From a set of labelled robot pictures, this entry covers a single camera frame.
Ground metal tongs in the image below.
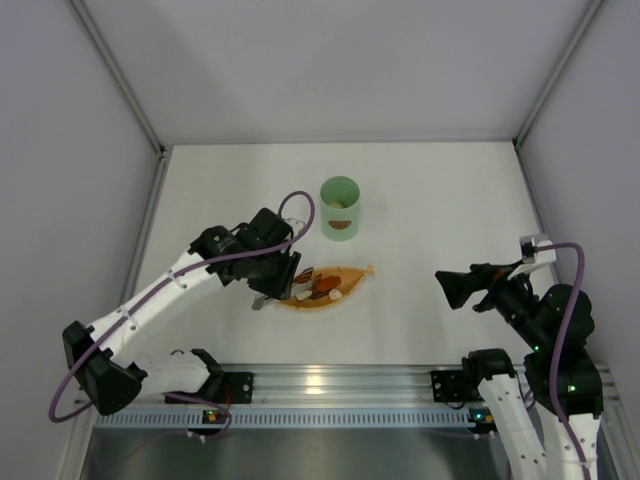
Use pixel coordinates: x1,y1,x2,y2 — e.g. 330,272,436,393
251,281,312,311

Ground white cube food toy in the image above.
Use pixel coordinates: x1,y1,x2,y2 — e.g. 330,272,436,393
295,290,313,302

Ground brown food toy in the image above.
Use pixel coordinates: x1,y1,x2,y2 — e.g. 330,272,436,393
292,267,342,294

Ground orange boat-shaped woven tray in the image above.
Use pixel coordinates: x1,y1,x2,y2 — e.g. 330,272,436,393
278,265,375,311

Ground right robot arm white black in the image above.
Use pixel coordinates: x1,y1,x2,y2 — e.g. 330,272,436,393
435,263,604,479

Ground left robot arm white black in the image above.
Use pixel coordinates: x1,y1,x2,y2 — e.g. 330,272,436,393
62,208,301,415

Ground green cylindrical lunch container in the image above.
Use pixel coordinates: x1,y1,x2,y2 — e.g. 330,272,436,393
319,176,361,242

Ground small white food toy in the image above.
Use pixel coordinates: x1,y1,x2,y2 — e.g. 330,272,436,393
329,289,343,301

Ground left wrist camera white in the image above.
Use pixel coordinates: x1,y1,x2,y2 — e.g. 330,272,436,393
285,218,307,237

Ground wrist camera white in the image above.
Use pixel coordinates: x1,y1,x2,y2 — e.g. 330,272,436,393
285,218,307,237
510,234,557,278

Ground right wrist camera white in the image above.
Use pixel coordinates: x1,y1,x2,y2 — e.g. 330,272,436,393
510,234,557,278

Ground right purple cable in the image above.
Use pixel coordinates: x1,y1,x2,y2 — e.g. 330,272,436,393
537,242,599,480

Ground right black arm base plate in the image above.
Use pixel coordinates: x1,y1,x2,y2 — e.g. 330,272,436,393
430,370,481,405

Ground aluminium mounting rail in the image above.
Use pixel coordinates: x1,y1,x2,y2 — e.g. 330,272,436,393
74,362,621,409

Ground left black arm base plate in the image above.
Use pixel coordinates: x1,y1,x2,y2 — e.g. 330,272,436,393
194,371,254,405

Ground slotted grey cable duct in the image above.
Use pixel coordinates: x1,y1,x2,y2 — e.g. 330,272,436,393
95,407,484,429

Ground left aluminium frame post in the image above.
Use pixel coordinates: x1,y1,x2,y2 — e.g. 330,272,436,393
65,0,168,301

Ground aluminium frame post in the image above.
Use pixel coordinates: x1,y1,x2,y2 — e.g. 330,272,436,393
65,0,168,301
512,0,609,154

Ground right aluminium frame post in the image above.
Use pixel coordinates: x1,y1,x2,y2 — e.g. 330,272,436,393
512,0,609,154

